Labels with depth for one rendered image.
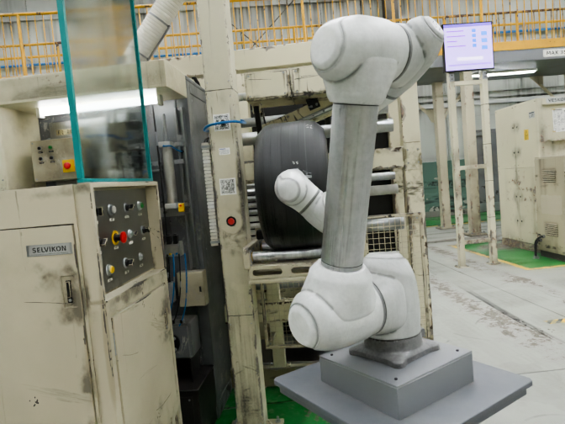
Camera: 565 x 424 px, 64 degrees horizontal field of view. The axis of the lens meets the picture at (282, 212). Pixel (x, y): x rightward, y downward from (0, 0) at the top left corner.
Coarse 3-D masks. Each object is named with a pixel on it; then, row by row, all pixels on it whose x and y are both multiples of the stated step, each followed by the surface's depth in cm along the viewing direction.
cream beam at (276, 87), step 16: (256, 80) 227; (272, 80) 226; (288, 80) 225; (304, 80) 224; (320, 80) 224; (256, 96) 227; (272, 96) 226; (288, 96) 226; (304, 96) 227; (320, 96) 231
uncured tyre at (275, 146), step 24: (264, 144) 189; (288, 144) 186; (312, 144) 185; (264, 168) 184; (288, 168) 182; (312, 168) 181; (264, 192) 183; (264, 216) 187; (288, 216) 185; (264, 240) 201; (288, 240) 193; (312, 240) 193
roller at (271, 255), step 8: (296, 248) 199; (304, 248) 198; (312, 248) 197; (320, 248) 197; (256, 256) 199; (264, 256) 199; (272, 256) 198; (280, 256) 198; (288, 256) 198; (296, 256) 197; (304, 256) 197; (312, 256) 197; (320, 256) 197
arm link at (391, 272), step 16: (368, 256) 122; (384, 256) 119; (400, 256) 120; (384, 272) 116; (400, 272) 116; (384, 288) 113; (400, 288) 115; (416, 288) 120; (400, 304) 115; (416, 304) 119; (400, 320) 115; (416, 320) 118; (384, 336) 117; (400, 336) 117
